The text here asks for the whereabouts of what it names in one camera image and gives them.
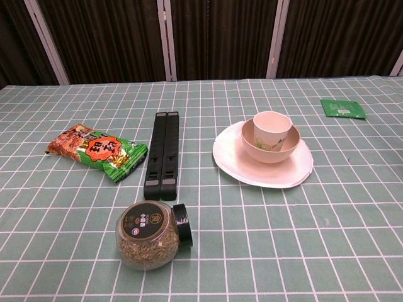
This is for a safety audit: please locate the white floral paper cup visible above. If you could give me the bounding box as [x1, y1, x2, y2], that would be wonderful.
[253, 111, 291, 152]

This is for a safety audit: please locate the beige plastic bowl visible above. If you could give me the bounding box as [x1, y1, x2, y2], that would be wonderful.
[241, 118, 302, 164]

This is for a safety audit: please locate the white screen frame post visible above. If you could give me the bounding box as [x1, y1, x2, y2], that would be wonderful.
[157, 0, 178, 81]
[389, 47, 403, 77]
[23, 0, 71, 86]
[266, 0, 290, 79]

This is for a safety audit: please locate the green orange snack bag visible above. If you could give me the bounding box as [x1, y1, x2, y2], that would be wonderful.
[45, 123, 149, 184]

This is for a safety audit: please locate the black rectangular bar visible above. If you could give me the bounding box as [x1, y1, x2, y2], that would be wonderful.
[143, 110, 181, 201]

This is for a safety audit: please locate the spice jar with black lid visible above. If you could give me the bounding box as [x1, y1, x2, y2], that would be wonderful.
[115, 201, 194, 271]

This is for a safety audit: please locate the green checked tablecloth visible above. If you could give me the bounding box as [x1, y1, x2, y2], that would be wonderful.
[0, 74, 403, 302]

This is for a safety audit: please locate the dark pleated screen panel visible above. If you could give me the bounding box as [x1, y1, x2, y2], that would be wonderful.
[169, 0, 280, 81]
[276, 0, 403, 79]
[37, 0, 167, 85]
[0, 0, 60, 91]

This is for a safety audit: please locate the green sachet packet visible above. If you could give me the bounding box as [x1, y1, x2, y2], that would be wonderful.
[320, 98, 367, 120]

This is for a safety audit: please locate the white paper plate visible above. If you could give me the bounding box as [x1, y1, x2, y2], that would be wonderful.
[212, 120, 315, 189]

